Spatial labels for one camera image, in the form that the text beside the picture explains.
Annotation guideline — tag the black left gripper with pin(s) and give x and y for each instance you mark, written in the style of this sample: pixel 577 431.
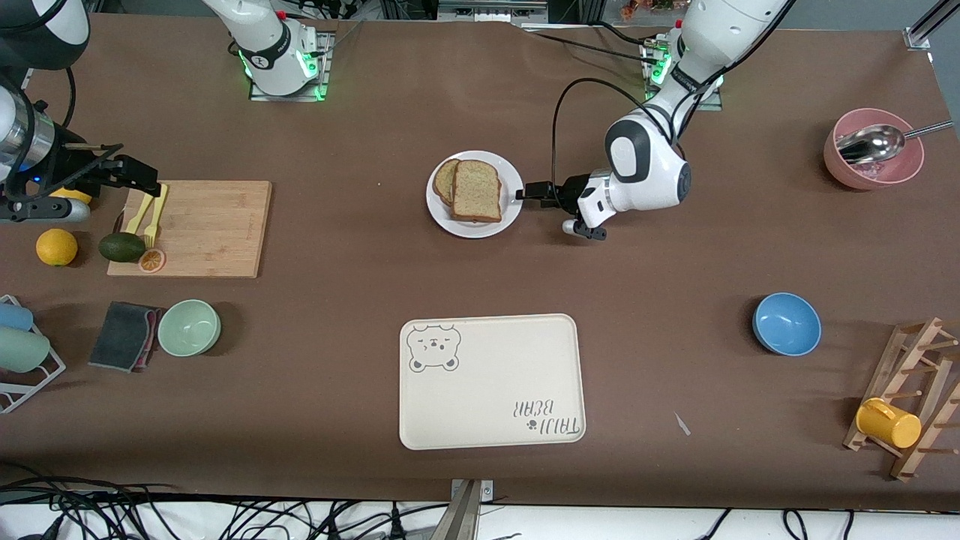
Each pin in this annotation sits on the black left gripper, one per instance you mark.
pixel 571 193

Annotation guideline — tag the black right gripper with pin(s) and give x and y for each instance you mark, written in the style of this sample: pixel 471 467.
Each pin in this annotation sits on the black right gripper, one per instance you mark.
pixel 76 169

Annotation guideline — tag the round white plate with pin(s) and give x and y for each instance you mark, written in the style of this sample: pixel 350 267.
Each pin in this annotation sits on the round white plate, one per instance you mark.
pixel 510 217

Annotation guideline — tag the brown bread slice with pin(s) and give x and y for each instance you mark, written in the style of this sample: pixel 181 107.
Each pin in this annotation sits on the brown bread slice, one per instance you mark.
pixel 444 180
pixel 477 191

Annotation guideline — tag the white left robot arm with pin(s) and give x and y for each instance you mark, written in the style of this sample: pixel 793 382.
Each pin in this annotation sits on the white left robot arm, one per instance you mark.
pixel 645 172

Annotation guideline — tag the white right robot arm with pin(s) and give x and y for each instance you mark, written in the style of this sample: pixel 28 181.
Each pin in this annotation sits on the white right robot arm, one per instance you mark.
pixel 262 45

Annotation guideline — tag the yellow lemon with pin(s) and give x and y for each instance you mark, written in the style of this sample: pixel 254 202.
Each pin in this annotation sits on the yellow lemon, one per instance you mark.
pixel 71 196
pixel 57 247

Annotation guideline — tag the yellow plastic fork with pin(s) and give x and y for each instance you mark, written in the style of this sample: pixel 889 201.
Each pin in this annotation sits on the yellow plastic fork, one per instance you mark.
pixel 154 221

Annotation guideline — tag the dark green avocado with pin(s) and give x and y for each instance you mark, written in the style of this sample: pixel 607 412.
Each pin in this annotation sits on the dark green avocado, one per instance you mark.
pixel 122 247

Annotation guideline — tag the orange slice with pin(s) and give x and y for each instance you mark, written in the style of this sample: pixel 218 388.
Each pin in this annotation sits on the orange slice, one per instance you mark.
pixel 151 261

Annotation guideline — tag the bamboo cutting board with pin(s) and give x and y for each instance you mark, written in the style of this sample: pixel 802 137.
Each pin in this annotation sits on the bamboo cutting board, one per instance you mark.
pixel 202 232

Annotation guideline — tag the brown table cover sheet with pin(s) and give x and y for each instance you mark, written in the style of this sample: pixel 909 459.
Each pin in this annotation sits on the brown table cover sheet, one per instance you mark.
pixel 600 285

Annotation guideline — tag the dark grey folded cloth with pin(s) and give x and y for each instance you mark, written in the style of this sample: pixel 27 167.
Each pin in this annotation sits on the dark grey folded cloth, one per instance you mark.
pixel 120 337

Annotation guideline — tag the pale green bowl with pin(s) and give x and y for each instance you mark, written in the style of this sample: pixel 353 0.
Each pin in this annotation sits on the pale green bowl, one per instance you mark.
pixel 189 328

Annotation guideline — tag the light blue cup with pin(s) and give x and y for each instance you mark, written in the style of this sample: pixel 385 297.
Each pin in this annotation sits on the light blue cup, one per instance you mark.
pixel 15 316

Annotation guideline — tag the grey metal box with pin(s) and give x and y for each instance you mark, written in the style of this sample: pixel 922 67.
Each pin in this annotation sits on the grey metal box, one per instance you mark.
pixel 487 11

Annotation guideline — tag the pale green cup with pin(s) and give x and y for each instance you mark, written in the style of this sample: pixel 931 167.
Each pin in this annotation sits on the pale green cup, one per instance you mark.
pixel 22 350

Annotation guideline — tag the cream bear print tray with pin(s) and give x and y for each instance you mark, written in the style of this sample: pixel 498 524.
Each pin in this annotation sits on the cream bear print tray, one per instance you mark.
pixel 487 390

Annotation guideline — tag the small grey paper scrap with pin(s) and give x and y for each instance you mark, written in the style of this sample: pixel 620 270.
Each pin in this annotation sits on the small grey paper scrap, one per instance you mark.
pixel 682 424

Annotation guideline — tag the blue bowl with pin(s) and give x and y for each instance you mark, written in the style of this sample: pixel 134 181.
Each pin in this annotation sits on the blue bowl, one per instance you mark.
pixel 786 325

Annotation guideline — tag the metal spoon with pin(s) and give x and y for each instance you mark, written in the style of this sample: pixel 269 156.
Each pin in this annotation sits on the metal spoon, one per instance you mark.
pixel 870 144

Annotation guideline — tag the pink bowl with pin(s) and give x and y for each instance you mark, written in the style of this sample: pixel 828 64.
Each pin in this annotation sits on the pink bowl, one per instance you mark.
pixel 904 171

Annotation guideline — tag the wooden mug rack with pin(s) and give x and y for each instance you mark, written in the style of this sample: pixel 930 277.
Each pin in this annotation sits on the wooden mug rack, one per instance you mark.
pixel 889 360

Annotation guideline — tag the yellow mug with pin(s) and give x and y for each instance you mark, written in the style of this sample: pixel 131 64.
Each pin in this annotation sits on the yellow mug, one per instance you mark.
pixel 892 426

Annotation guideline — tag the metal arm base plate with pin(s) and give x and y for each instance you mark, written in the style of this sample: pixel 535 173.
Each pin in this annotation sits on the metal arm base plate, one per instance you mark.
pixel 651 75
pixel 324 71

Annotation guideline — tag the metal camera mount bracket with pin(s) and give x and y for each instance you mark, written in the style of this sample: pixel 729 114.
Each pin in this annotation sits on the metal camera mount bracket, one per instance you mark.
pixel 461 517

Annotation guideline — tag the aluminium frame profile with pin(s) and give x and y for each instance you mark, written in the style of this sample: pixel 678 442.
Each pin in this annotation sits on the aluminium frame profile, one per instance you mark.
pixel 930 19

